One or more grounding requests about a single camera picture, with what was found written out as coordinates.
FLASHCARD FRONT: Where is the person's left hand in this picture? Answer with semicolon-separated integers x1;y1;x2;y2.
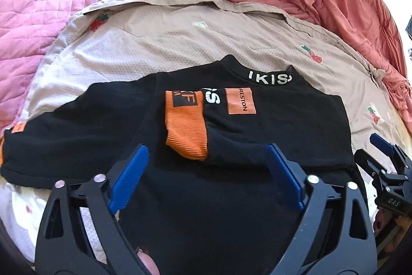
133;246;161;275

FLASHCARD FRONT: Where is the person's right hand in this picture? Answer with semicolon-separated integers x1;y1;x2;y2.
373;209;412;263

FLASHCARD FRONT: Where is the pink quilted blanket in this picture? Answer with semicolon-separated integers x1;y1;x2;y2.
0;0;136;130

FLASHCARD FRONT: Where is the beige strawberry print blanket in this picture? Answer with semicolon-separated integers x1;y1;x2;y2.
0;0;412;264

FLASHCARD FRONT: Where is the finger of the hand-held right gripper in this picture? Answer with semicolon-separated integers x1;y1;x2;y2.
354;149;391;195
370;132;399;163

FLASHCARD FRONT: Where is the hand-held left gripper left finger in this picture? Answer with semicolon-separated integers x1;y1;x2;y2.
35;144;150;275

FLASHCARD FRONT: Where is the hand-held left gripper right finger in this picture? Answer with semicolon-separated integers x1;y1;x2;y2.
265;144;379;275

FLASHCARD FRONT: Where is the black shirt with orange patches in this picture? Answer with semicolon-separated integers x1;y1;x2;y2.
0;54;367;275

